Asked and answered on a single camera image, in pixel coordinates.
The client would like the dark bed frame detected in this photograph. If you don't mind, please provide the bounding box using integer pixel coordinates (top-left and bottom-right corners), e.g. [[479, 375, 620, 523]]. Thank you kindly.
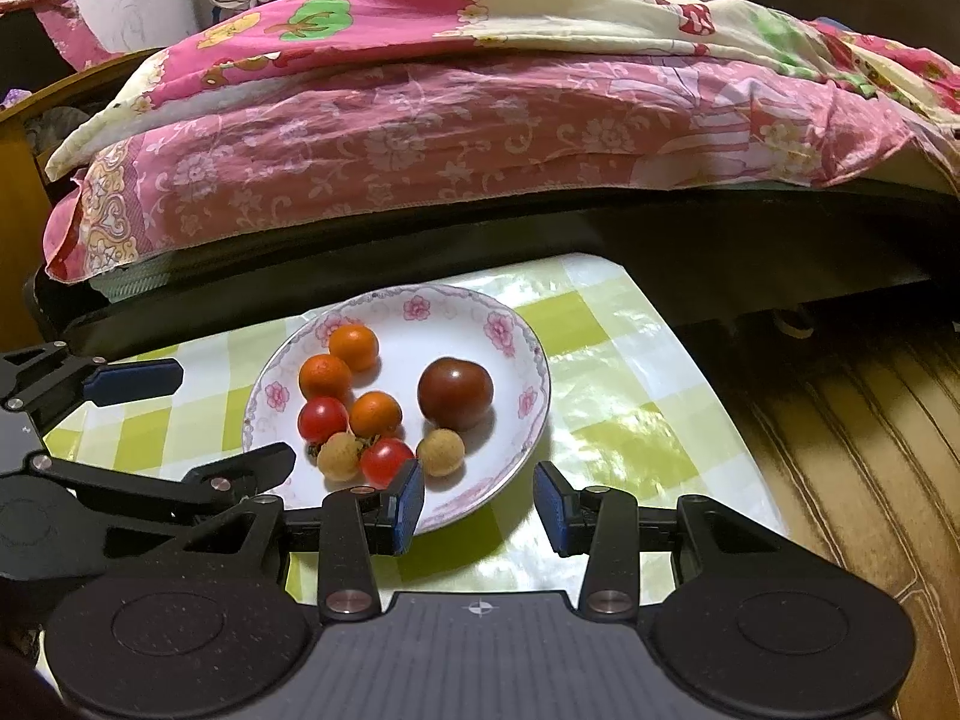
[[22, 165, 960, 361]]

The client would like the green checked tablecloth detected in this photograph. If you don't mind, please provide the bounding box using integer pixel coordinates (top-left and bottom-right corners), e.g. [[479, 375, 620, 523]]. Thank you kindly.
[[41, 253, 792, 610]]

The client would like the slipper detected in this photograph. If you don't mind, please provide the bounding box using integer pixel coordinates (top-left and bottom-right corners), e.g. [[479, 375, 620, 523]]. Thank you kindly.
[[772, 306, 817, 340]]

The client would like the pink floral bedsheet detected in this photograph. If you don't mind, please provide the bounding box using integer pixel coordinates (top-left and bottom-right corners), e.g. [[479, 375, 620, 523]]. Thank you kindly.
[[43, 60, 927, 284]]

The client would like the white floral rim plate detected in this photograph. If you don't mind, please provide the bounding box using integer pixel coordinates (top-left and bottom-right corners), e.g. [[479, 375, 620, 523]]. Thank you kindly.
[[242, 285, 552, 537]]

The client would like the cartoon print quilt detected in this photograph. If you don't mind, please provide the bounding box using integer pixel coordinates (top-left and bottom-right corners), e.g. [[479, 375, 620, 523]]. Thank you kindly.
[[45, 0, 960, 181]]

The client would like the tan longan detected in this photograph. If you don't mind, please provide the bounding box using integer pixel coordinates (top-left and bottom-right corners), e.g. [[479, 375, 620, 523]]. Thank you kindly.
[[316, 432, 362, 482], [416, 427, 466, 478]]

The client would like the small orange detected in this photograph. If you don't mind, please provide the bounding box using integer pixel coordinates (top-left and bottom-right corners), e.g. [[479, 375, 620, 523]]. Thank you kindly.
[[349, 391, 403, 439], [298, 354, 354, 402], [328, 322, 380, 373]]

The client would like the red cherry tomato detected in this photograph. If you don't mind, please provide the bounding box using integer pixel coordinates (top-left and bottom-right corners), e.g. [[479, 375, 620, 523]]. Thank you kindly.
[[358, 438, 416, 488], [297, 397, 350, 443]]

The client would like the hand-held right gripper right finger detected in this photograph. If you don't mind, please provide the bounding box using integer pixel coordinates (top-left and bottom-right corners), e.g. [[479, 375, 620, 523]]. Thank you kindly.
[[532, 461, 788, 620]]

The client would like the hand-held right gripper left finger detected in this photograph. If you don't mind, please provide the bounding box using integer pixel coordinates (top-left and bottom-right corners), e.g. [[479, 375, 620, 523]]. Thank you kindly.
[[184, 457, 427, 620]]

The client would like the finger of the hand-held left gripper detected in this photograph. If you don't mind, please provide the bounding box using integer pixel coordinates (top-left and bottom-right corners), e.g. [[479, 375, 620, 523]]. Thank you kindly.
[[0, 341, 185, 421], [34, 441, 298, 535]]

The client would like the dark purple tomato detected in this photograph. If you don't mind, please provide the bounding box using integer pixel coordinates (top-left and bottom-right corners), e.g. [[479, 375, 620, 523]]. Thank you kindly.
[[417, 357, 495, 431]]

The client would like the brown wooden furniture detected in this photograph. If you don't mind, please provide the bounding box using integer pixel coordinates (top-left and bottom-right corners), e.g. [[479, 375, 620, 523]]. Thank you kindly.
[[0, 45, 167, 361]]

